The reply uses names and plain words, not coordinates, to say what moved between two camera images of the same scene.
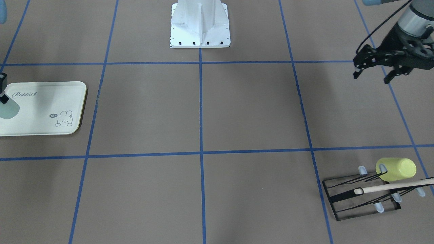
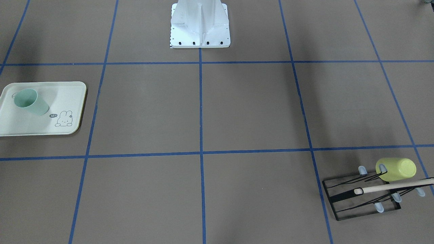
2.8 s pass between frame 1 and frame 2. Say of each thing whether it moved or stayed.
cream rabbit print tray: stayed
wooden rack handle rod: stayed
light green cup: moved
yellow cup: stayed
